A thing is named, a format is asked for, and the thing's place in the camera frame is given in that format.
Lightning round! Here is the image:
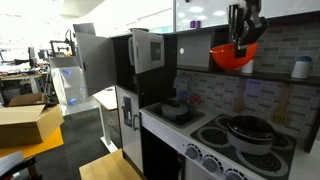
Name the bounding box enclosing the grey toy faucet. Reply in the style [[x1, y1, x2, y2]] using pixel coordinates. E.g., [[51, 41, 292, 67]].
[[172, 74, 193, 102]]

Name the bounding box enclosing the cluttered office desk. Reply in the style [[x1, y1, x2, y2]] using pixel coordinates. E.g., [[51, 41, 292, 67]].
[[0, 46, 46, 103]]

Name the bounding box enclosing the black white toy kitchen playset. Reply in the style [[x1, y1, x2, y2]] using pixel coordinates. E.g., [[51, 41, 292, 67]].
[[110, 11, 320, 180]]

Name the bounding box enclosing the black stand with equipment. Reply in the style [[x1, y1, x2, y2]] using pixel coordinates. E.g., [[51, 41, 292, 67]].
[[49, 29, 77, 58]]

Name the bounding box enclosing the slotted wooden spatula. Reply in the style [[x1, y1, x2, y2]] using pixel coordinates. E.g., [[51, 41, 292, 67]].
[[269, 83, 292, 127]]

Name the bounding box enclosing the large grey pot black lid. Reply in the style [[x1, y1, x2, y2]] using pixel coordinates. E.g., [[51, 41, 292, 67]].
[[227, 115, 277, 157]]

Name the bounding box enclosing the red toy tap handle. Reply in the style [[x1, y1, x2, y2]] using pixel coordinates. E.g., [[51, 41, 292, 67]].
[[189, 95, 203, 108]]

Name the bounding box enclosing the white table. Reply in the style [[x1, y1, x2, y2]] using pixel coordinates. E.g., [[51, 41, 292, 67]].
[[92, 85, 120, 154]]

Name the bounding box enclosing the white shaker blue cap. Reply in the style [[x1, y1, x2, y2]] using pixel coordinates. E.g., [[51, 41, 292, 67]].
[[291, 55, 314, 80]]

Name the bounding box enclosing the grey stove knob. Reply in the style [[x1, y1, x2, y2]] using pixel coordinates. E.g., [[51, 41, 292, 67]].
[[184, 144, 201, 160], [224, 168, 246, 180], [202, 155, 221, 174]]

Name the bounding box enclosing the white shaker orange cap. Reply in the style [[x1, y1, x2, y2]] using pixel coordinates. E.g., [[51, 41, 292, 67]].
[[240, 59, 255, 75]]

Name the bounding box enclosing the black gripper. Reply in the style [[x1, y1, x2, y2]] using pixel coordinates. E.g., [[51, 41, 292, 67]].
[[227, 0, 270, 59]]

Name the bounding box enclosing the orange floor mat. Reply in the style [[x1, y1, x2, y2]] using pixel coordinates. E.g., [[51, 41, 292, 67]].
[[0, 126, 65, 160]]

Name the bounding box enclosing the white fridge door with noteboard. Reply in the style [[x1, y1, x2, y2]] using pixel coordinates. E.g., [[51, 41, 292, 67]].
[[75, 31, 118, 98]]

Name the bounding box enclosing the plain wooden spatula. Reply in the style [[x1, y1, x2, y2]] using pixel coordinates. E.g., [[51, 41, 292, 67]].
[[232, 79, 248, 114]]

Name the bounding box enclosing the white toy microwave door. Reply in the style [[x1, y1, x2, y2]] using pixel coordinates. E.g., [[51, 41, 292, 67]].
[[128, 28, 166, 75]]

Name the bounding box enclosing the red plastic bowl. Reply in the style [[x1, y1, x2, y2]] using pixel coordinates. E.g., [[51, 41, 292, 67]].
[[210, 42, 260, 70]]

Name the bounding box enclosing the brown cardboard box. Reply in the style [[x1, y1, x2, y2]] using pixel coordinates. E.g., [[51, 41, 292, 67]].
[[0, 92, 65, 149]]

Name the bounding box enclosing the small grey pot with lid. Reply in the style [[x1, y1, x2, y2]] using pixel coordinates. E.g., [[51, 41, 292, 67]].
[[161, 99, 189, 122]]

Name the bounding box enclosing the white fridge door with dispenser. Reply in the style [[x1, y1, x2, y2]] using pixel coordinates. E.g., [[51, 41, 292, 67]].
[[115, 85, 145, 174]]

